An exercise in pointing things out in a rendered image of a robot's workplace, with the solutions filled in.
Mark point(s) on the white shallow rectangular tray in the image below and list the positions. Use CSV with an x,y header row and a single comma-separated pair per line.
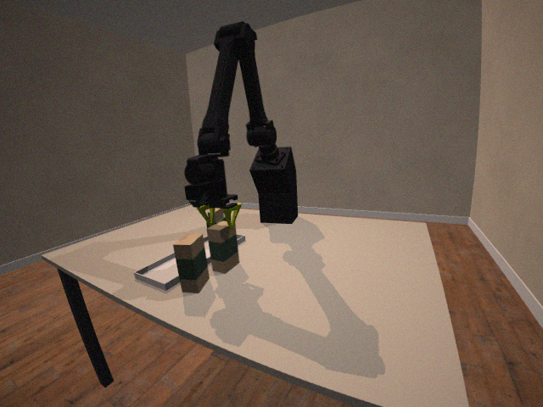
x,y
163,270

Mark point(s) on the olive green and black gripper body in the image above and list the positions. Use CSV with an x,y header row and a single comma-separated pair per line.
x,y
222,203

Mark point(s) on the tan block with dark green band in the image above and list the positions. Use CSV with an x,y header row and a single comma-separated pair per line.
x,y
223,247
191,263
219,216

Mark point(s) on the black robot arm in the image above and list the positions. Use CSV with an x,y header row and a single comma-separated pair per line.
x,y
235,45

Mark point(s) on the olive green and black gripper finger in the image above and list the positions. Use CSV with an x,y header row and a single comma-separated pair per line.
x,y
203,213
227,213

